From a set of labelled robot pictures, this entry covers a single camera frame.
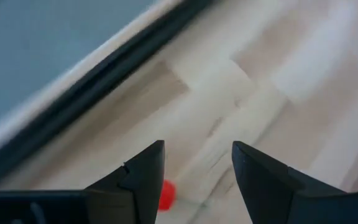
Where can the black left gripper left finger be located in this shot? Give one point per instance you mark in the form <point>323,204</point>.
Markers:
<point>120,202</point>

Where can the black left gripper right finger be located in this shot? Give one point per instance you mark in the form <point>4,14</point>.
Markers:
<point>278,199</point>

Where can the black metal table frame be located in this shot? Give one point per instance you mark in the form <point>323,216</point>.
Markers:
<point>73,99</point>

